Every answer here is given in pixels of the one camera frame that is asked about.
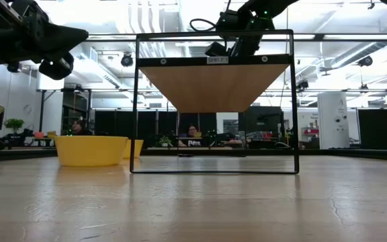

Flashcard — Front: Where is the white shelf label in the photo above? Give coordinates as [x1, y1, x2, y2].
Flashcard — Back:
[206, 56, 230, 65]

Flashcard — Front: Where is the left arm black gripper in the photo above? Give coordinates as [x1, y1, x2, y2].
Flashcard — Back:
[0, 0, 89, 81]

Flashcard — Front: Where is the black overhead rig beam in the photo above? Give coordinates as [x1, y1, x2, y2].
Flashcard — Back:
[86, 32, 387, 42]

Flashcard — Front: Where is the white pillar cabinet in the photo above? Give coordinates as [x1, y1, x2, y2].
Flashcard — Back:
[317, 92, 359, 150]

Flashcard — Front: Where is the tall green potted plant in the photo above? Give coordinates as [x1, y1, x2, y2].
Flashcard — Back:
[4, 118, 25, 136]

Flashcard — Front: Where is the black frame wooden shelf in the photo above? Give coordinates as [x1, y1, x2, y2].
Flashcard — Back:
[129, 29, 300, 175]

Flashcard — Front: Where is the black aluminium table frame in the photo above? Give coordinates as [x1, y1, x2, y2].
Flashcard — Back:
[0, 147, 387, 163]

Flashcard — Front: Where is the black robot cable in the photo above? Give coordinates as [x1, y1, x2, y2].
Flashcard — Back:
[189, 17, 219, 34]

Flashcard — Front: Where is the small green potted plant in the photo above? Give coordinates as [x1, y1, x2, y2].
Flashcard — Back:
[157, 135, 174, 148]

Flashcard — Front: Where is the person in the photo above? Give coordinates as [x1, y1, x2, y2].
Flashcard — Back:
[71, 119, 93, 136]
[178, 124, 204, 148]

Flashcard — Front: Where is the yellow mini bowl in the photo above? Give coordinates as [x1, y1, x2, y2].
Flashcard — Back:
[123, 139, 144, 159]
[54, 135, 129, 167]

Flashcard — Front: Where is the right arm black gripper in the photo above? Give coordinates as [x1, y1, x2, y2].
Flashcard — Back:
[205, 32, 263, 57]

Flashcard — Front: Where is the black partition wall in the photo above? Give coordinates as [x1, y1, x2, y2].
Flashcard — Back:
[357, 108, 387, 151]
[94, 110, 218, 149]

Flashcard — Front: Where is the large black screen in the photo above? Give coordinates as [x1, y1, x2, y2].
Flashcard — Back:
[239, 106, 284, 136]

